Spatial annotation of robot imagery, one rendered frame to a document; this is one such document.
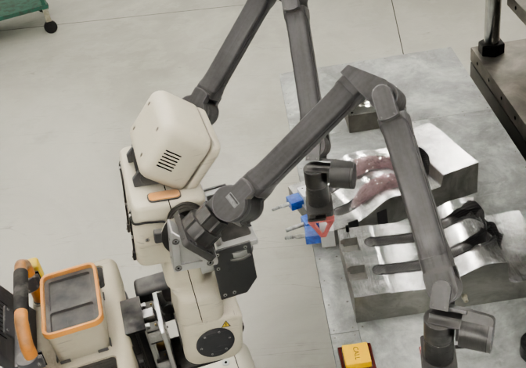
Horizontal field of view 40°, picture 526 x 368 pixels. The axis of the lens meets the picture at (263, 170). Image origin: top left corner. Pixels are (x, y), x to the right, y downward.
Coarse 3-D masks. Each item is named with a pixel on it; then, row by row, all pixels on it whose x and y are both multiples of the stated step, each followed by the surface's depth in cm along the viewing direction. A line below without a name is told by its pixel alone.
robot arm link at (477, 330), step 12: (432, 288) 135; (444, 288) 134; (432, 300) 135; (444, 300) 134; (468, 312) 134; (480, 312) 135; (468, 324) 134; (480, 324) 133; (492, 324) 132; (468, 336) 133; (480, 336) 132; (492, 336) 134; (468, 348) 134; (480, 348) 133
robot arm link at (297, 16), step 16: (288, 0) 178; (288, 16) 180; (304, 16) 179; (288, 32) 181; (304, 32) 179; (304, 48) 179; (304, 64) 179; (304, 80) 179; (304, 96) 180; (320, 96) 181; (304, 112) 179
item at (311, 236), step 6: (324, 222) 192; (306, 228) 193; (312, 228) 192; (324, 228) 190; (330, 228) 189; (300, 234) 192; (306, 234) 191; (312, 234) 190; (318, 234) 190; (330, 234) 189; (306, 240) 191; (312, 240) 191; (318, 240) 191; (324, 240) 190; (330, 240) 190; (324, 246) 192; (330, 246) 192
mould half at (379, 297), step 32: (384, 224) 199; (480, 224) 186; (512, 224) 196; (352, 256) 190; (384, 256) 188; (416, 256) 187; (480, 256) 177; (512, 256) 186; (352, 288) 180; (384, 288) 179; (416, 288) 178; (480, 288) 179; (512, 288) 180
